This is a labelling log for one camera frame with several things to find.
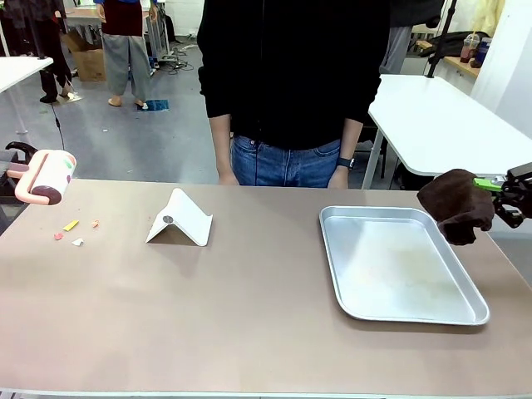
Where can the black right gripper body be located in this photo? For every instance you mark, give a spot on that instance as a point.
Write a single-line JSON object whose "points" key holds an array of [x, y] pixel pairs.
{"points": [[519, 187]]}

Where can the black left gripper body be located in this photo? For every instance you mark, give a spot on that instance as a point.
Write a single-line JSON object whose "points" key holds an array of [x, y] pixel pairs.
{"points": [[6, 166]]}

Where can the dark brown cloth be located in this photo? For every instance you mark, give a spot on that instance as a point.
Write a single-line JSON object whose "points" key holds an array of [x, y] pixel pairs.
{"points": [[453, 199]]}

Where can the pink lint roller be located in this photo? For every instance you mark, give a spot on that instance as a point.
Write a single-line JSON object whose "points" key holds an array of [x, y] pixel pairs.
{"points": [[52, 174]]}

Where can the person's right forearm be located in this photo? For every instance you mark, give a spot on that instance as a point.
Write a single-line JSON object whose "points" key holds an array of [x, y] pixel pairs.
{"points": [[220, 143]]}

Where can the person's left forearm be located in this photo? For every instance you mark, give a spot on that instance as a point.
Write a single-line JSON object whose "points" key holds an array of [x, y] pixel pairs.
{"points": [[351, 137]]}

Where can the person's left hand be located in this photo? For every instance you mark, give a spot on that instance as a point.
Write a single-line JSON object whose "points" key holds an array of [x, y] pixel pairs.
{"points": [[338, 178]]}

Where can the person's right hand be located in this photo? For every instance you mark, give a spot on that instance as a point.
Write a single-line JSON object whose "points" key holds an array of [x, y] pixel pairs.
{"points": [[228, 179]]}

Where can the large white table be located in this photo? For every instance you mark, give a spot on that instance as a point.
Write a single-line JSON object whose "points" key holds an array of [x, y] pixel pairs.
{"points": [[436, 124]]}

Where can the yellow paper scrap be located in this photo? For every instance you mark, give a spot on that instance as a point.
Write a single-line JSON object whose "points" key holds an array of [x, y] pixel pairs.
{"points": [[70, 225]]}

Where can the small white table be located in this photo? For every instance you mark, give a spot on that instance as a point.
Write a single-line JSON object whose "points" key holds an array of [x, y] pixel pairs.
{"points": [[21, 68]]}

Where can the white paper scrap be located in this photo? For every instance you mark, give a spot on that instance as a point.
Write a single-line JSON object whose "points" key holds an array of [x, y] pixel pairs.
{"points": [[77, 242]]}

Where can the wooden shelf board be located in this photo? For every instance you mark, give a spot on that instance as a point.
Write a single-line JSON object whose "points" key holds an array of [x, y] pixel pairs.
{"points": [[463, 66]]}

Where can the white partition panel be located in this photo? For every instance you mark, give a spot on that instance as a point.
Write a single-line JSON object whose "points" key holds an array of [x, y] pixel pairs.
{"points": [[507, 62]]}

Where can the silver metal tray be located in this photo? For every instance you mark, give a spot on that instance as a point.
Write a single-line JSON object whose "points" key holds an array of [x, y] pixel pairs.
{"points": [[395, 270]]}

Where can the bystander in dark clothes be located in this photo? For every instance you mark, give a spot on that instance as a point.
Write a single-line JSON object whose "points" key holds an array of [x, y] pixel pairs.
{"points": [[45, 41]]}

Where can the blue drink cup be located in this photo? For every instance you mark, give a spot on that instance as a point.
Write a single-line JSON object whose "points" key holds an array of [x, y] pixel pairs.
{"points": [[482, 52]]}

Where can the brown cardboard box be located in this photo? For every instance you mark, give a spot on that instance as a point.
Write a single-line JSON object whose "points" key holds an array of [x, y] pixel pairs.
{"points": [[89, 62]]}

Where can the red drink cup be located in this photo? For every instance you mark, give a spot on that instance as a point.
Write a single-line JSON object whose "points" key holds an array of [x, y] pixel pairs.
{"points": [[468, 49]]}

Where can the black wristwatch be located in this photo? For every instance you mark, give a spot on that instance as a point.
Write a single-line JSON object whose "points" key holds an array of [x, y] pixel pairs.
{"points": [[345, 163]]}

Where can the black stand pole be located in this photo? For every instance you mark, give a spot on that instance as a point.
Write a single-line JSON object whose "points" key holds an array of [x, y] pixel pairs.
{"points": [[438, 45]]}

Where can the blue item on floor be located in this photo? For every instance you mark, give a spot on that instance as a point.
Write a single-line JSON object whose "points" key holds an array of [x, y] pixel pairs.
{"points": [[157, 105]]}

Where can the bystander in dark jacket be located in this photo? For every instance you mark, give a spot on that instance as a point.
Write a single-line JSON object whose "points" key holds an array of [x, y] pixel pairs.
{"points": [[397, 45]]}

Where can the bystander in grey trousers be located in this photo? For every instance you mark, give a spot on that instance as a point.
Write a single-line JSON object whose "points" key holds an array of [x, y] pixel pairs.
{"points": [[124, 50]]}

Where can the pale yellow garment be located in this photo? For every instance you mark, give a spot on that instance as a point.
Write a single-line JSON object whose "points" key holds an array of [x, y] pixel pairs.
{"points": [[490, 14]]}

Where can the white folded roller stand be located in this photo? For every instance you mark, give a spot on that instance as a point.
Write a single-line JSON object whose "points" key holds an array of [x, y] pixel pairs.
{"points": [[187, 216]]}

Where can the person's blue jeans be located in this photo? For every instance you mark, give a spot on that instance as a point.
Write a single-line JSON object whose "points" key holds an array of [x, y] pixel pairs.
{"points": [[287, 164]]}

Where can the person's black sweater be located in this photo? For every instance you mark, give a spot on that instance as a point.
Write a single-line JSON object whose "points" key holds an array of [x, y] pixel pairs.
{"points": [[291, 75]]}

